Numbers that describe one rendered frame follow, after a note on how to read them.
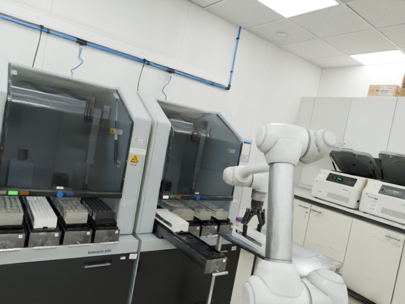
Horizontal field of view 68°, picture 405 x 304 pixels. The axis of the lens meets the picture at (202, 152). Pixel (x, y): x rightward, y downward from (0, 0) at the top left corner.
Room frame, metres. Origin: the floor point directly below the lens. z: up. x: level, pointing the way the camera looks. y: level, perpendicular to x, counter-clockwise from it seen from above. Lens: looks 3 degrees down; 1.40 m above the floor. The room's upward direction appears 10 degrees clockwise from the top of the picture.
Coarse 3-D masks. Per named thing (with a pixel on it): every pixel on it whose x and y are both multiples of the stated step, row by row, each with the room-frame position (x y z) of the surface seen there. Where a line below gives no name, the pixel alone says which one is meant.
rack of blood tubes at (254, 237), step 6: (234, 228) 1.85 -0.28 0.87; (240, 228) 1.83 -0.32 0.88; (234, 234) 1.84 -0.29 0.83; (240, 234) 1.82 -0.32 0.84; (246, 234) 1.75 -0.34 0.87; (252, 234) 1.74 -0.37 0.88; (258, 234) 1.77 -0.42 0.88; (246, 240) 1.75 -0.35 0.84; (252, 240) 1.80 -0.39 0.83; (258, 240) 1.67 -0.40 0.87; (264, 240) 1.67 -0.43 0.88; (252, 246) 1.71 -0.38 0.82; (258, 246) 1.67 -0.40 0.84; (264, 246) 1.63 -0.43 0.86; (264, 252) 1.62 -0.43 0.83
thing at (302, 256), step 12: (228, 240) 1.79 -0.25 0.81; (240, 240) 1.78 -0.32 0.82; (252, 252) 1.65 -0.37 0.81; (300, 252) 1.76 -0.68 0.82; (312, 252) 1.80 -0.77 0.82; (300, 264) 1.57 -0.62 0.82; (312, 264) 1.60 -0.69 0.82; (324, 264) 1.63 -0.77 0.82; (336, 264) 1.67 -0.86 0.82; (300, 276) 1.42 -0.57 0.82
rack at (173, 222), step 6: (156, 210) 1.95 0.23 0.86; (162, 210) 1.97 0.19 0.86; (156, 216) 1.95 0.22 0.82; (162, 216) 1.85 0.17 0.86; (168, 216) 1.86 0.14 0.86; (174, 216) 1.88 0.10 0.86; (162, 222) 1.84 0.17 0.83; (168, 222) 1.91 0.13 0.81; (174, 222) 1.75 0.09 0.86; (180, 222) 1.78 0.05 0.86; (186, 222) 1.80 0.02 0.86; (174, 228) 1.73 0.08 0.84; (180, 228) 1.75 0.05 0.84; (186, 228) 1.78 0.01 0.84
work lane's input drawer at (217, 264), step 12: (156, 228) 1.85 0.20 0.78; (168, 228) 1.77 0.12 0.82; (168, 240) 1.73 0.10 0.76; (180, 240) 1.65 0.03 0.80; (192, 240) 1.68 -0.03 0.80; (192, 252) 1.53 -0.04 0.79; (204, 252) 1.54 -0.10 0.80; (216, 252) 1.56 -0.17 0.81; (204, 264) 1.44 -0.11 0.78; (216, 264) 1.47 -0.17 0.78
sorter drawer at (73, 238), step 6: (54, 210) 1.75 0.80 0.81; (60, 222) 1.59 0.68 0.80; (60, 228) 1.54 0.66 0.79; (66, 228) 1.49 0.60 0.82; (72, 228) 1.50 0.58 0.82; (78, 228) 1.52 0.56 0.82; (84, 228) 1.53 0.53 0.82; (66, 234) 1.47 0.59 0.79; (72, 234) 1.49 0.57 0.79; (78, 234) 1.51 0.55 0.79; (84, 234) 1.52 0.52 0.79; (90, 234) 1.54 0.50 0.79; (66, 240) 1.47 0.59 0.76; (72, 240) 1.49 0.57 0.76; (78, 240) 1.51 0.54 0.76; (84, 240) 1.53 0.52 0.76; (90, 240) 1.55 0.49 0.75; (72, 246) 1.45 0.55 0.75; (78, 246) 1.47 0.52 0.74; (84, 246) 1.49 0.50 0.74
